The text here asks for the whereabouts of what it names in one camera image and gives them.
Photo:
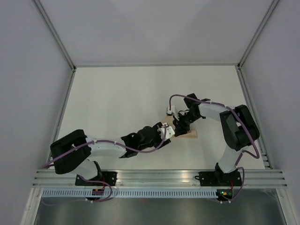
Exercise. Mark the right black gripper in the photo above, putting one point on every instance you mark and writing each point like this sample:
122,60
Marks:
180,127

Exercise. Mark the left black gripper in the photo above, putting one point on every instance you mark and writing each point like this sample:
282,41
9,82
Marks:
157,125

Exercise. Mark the peach cloth napkin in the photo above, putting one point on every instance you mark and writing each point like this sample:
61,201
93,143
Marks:
192,133

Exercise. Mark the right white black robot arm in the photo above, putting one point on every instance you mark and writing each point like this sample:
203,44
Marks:
239,131

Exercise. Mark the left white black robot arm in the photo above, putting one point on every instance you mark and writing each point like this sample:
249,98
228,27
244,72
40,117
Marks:
72,153

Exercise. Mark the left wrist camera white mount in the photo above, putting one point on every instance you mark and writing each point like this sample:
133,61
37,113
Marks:
166,131

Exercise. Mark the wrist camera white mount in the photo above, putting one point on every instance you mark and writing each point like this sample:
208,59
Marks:
171,110
166,131

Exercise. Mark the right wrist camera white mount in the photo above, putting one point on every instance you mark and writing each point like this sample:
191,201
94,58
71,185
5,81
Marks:
171,110

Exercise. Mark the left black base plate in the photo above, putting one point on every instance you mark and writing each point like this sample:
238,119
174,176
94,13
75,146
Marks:
107,177

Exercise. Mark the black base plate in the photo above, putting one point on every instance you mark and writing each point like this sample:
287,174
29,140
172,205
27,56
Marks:
107,177
219,179

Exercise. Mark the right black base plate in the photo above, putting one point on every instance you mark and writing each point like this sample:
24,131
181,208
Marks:
219,179

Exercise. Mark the aluminium front rail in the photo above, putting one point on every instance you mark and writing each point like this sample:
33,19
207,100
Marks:
264,178

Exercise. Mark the white slotted cable duct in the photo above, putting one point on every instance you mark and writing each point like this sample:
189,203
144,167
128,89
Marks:
131,193

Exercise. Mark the aluminium frame left post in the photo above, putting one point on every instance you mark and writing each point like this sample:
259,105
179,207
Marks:
50,26

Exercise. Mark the aluminium frame post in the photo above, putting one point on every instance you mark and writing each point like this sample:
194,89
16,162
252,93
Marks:
269,12
50,26

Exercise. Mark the aluminium frame right post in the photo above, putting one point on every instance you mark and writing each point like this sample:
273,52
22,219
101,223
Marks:
269,12

